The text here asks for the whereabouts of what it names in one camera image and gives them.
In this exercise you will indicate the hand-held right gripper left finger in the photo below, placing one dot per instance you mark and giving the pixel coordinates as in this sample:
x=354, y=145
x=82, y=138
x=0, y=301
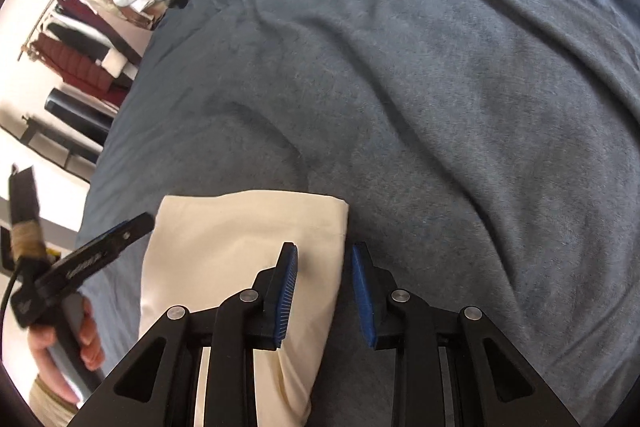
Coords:
x=286, y=292

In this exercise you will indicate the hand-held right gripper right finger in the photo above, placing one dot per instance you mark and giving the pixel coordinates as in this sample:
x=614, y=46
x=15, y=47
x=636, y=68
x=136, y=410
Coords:
x=361, y=297

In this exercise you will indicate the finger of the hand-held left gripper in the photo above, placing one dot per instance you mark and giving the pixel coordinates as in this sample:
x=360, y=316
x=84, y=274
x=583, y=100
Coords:
x=22, y=197
x=132, y=229

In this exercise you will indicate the cream pants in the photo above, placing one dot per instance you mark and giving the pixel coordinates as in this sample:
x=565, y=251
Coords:
x=225, y=237

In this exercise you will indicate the person's left forearm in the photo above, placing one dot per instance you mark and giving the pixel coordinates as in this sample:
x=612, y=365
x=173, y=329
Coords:
x=47, y=404

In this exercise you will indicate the person's left hand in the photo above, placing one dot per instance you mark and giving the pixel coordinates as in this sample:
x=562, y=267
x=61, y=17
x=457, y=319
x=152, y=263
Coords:
x=45, y=352

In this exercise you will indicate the black tower fan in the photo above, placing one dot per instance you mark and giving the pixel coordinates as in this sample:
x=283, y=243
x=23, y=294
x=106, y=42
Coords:
x=75, y=112

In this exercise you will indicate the red quilted coat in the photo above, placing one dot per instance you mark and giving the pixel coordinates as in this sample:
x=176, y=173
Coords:
x=70, y=57

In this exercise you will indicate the black coat with white trim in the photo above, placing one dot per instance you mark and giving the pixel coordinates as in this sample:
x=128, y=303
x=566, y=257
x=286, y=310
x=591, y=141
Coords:
x=80, y=32

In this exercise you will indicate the blue-grey duvet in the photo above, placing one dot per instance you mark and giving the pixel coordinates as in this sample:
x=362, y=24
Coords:
x=425, y=107

